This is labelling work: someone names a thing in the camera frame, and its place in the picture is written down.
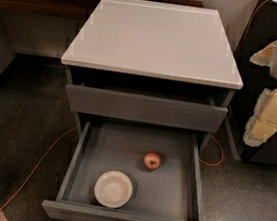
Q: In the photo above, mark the grey top drawer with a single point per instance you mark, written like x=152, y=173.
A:
x=145, y=109

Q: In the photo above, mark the grey cabinet with white top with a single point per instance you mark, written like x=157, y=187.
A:
x=157, y=49

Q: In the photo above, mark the red apple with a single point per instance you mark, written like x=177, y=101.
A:
x=151, y=160

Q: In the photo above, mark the white bowl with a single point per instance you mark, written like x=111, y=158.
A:
x=113, y=189

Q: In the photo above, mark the grey drawer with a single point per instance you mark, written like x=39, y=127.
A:
x=172, y=192
x=145, y=109

